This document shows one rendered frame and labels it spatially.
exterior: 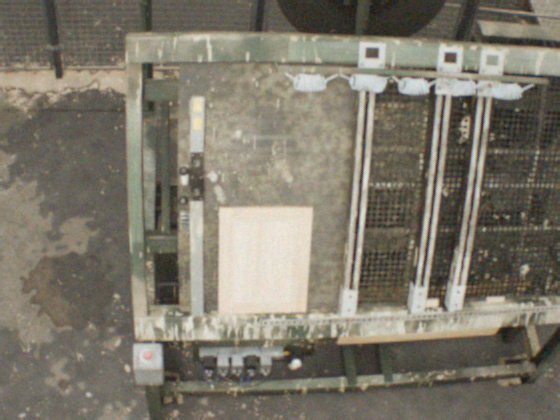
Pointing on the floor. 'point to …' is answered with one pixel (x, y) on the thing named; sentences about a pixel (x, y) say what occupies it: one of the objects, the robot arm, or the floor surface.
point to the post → (153, 402)
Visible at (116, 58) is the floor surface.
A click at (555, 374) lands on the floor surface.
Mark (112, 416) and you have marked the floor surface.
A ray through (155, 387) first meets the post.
